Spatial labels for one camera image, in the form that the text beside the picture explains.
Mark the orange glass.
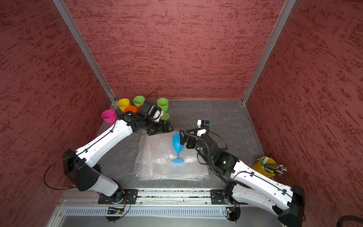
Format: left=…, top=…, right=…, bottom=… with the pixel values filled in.
left=124, top=106, right=138, bottom=113

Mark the right aluminium corner post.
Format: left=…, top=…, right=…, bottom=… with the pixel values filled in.
left=242, top=0, right=296, bottom=105

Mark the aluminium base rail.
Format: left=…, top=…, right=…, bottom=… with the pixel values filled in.
left=48, top=188, right=285, bottom=227

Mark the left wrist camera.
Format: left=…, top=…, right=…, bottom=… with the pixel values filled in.
left=151, top=107, right=164, bottom=122

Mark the left aluminium corner post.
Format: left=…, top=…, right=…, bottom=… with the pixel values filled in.
left=53, top=0, right=116, bottom=105

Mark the blue glass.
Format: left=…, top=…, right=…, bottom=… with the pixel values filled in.
left=172, top=134, right=184, bottom=164

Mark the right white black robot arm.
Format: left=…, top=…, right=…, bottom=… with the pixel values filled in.
left=179, top=127, right=305, bottom=227

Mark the pink glass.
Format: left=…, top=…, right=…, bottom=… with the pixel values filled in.
left=101, top=109, right=117, bottom=124

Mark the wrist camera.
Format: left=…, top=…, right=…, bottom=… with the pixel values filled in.
left=151, top=107, right=164, bottom=122
left=197, top=119, right=210, bottom=137

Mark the yellow pen cup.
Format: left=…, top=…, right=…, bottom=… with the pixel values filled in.
left=253, top=157, right=277, bottom=178

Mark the aluminium corner post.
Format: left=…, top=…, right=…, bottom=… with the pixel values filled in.
left=242, top=0, right=296, bottom=105
left=53, top=0, right=116, bottom=105

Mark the bright green wine glass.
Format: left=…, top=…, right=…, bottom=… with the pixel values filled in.
left=133, top=96, right=146, bottom=109

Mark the yellow glass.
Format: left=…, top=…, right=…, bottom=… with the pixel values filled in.
left=117, top=98, right=131, bottom=112

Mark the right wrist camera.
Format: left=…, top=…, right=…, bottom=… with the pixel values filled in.
left=197, top=119, right=210, bottom=137

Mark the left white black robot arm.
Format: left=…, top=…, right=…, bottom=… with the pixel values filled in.
left=61, top=102, right=174, bottom=204

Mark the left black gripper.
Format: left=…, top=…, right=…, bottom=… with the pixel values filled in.
left=144, top=117, right=174, bottom=134

